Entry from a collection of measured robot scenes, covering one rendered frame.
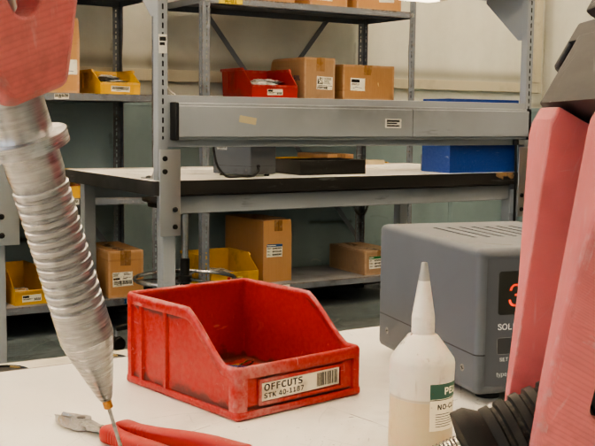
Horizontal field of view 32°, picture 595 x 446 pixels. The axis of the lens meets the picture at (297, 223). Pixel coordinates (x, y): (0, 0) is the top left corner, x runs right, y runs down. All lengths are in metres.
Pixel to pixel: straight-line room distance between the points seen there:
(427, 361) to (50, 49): 0.36
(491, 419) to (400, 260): 0.49
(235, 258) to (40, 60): 4.86
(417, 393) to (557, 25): 6.05
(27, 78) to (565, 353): 0.12
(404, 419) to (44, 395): 0.24
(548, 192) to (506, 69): 6.13
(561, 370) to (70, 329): 0.10
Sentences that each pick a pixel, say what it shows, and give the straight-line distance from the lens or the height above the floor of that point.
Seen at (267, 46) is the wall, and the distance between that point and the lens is 5.38.
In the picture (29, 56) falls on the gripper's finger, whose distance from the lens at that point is 0.19.
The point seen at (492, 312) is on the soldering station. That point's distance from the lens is 0.63.
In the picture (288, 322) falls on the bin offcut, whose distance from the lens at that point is 0.70.
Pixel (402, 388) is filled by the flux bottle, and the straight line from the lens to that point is 0.53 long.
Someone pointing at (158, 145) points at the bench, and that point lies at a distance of 2.79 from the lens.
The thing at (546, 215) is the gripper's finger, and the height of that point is 0.90.
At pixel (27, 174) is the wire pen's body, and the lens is 0.20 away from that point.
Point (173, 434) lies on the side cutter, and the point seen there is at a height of 0.76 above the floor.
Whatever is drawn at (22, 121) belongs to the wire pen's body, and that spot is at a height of 0.92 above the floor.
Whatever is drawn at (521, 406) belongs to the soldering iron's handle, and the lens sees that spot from 0.24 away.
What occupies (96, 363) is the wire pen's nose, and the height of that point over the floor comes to 0.87.
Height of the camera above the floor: 0.92
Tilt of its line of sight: 6 degrees down
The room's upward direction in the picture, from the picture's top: 1 degrees clockwise
